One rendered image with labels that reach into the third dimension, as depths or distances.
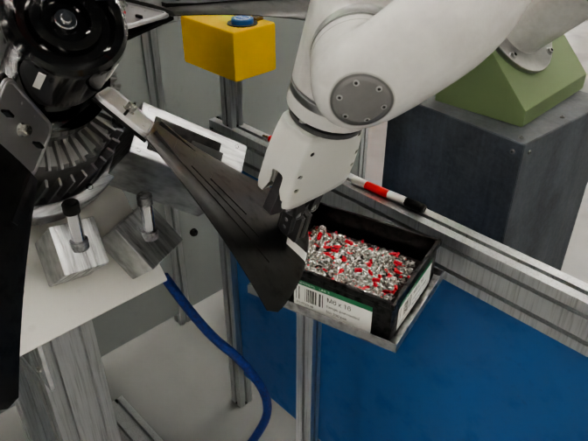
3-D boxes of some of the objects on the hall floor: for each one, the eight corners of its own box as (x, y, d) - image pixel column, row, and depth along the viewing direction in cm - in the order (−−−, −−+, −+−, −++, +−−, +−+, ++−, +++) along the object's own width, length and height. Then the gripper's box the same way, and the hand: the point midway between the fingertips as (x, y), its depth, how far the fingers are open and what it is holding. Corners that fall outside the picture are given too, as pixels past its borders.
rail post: (232, 400, 174) (211, 153, 131) (242, 392, 176) (226, 147, 133) (241, 408, 171) (223, 159, 128) (251, 400, 174) (237, 153, 131)
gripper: (300, 150, 52) (262, 281, 65) (407, 104, 61) (355, 227, 74) (245, 102, 56) (220, 236, 68) (353, 65, 64) (313, 190, 77)
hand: (294, 220), depth 70 cm, fingers closed
